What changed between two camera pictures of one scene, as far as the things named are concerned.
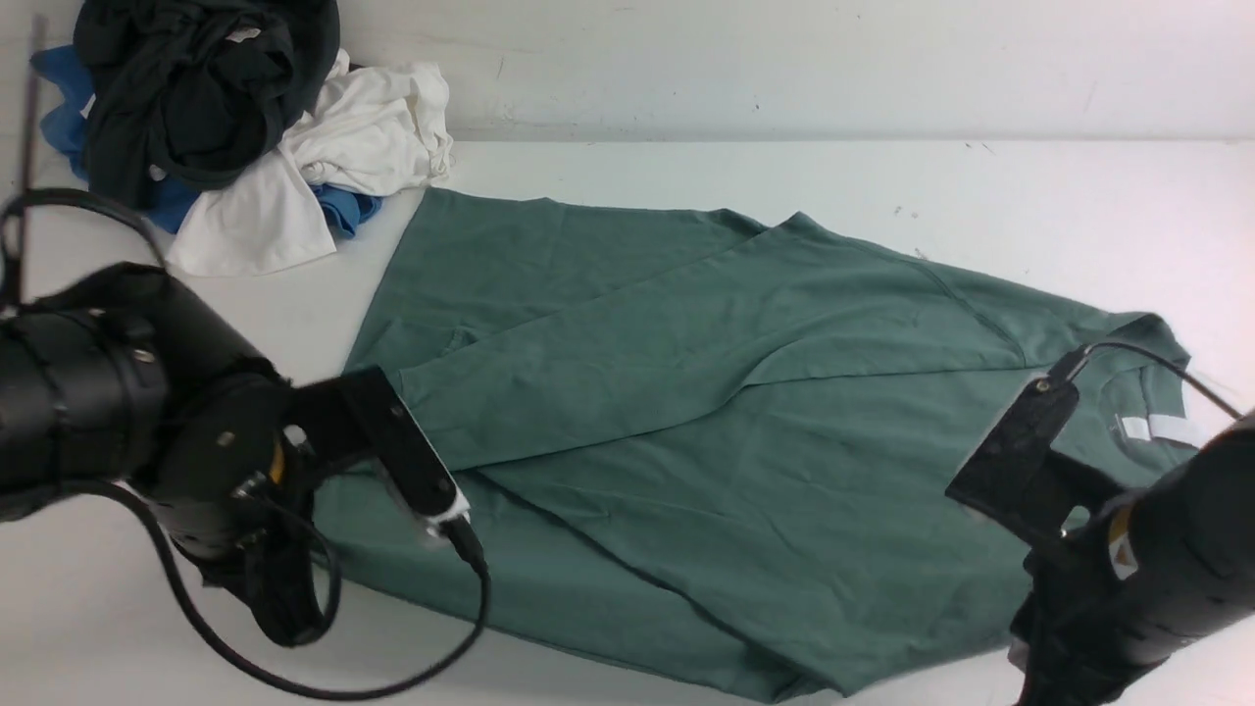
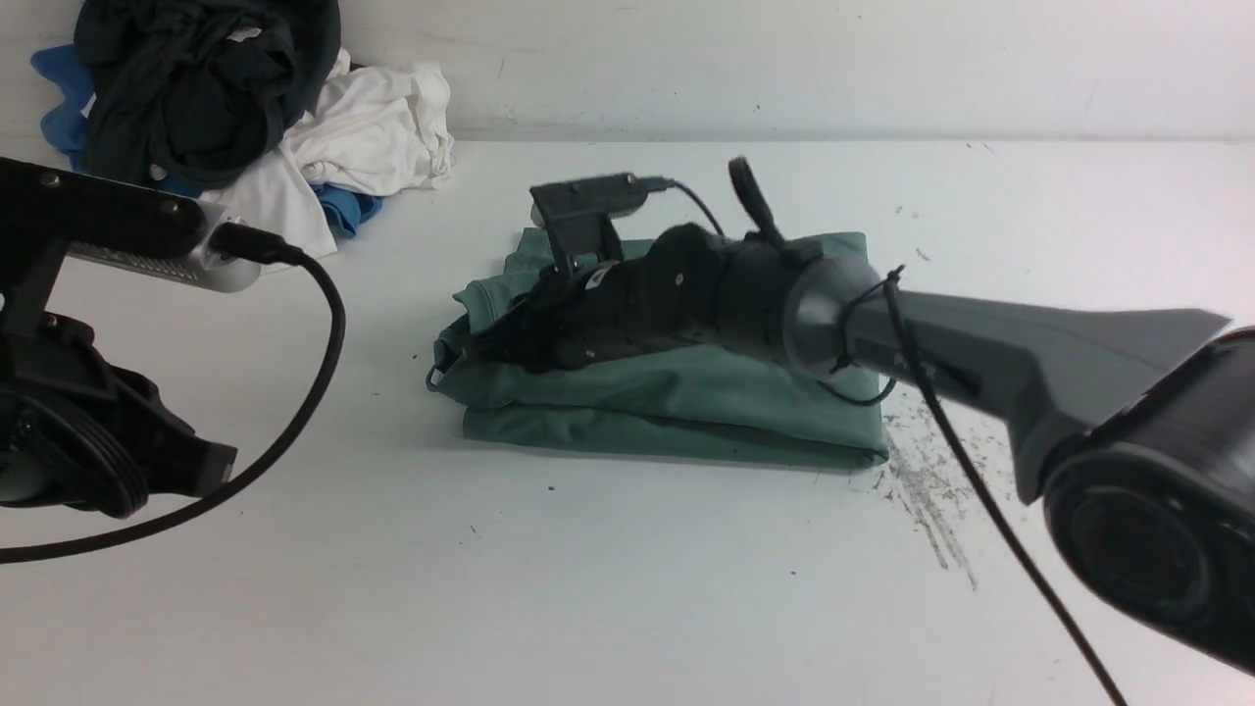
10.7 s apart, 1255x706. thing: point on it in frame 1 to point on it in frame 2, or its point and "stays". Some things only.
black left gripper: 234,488 to 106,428
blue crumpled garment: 64,128 stays
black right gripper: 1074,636 to 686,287
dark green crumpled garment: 190,92 stays
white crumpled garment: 376,126 stays
